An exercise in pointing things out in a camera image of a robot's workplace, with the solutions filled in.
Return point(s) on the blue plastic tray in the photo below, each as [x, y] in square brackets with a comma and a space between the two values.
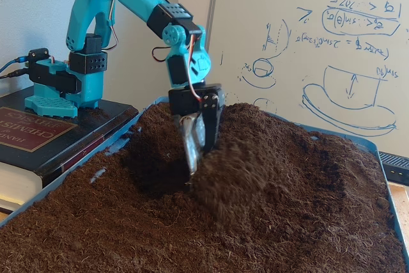
[97, 175]

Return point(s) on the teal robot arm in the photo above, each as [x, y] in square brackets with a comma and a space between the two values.
[96, 14]

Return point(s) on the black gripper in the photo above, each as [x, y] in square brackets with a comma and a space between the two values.
[185, 100]

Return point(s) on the black vented device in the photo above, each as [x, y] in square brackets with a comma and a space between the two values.
[396, 167]

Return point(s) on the black chemistry handbook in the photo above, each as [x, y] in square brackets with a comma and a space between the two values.
[19, 132]

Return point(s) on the brown soil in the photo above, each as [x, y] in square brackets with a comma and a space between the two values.
[255, 206]

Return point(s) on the whiteboard with blue drawings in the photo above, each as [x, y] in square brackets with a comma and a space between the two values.
[319, 62]

